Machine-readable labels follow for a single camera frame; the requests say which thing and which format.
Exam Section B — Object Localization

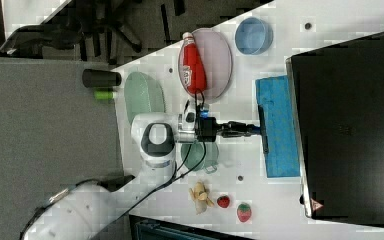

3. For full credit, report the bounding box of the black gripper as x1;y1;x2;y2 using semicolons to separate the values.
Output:
195;117;260;142

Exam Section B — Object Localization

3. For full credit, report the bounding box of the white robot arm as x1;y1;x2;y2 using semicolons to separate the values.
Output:
20;100;262;240

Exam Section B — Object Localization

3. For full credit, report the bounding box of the green mug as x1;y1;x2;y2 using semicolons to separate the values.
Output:
181;142;219;174

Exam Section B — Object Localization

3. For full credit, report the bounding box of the red ketchup bottle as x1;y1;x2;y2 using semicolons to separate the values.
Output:
182;32;207;94

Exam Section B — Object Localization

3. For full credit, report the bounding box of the peeled banana toy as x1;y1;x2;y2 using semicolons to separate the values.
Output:
189;181;214;215

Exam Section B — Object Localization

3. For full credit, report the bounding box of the small red strawberry toy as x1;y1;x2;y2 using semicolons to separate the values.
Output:
217;195;230;208

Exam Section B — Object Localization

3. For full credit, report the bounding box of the grey round plate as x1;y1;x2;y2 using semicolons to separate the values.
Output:
178;28;233;102

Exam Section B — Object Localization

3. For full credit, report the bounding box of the large red strawberry toy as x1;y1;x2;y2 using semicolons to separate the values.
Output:
236;203;252;222

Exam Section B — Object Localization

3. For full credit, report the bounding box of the green perforated colander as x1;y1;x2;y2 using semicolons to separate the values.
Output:
124;71;165;123

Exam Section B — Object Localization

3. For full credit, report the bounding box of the blue cup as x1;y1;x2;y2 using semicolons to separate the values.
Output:
235;17;274;55

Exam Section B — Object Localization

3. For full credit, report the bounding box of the green object at corner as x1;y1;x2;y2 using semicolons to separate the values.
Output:
94;91;117;100

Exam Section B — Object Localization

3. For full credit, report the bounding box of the black office chair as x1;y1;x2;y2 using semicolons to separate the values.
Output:
0;0;142;55

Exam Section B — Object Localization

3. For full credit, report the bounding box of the blue metal frame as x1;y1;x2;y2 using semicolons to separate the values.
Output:
129;215;250;240

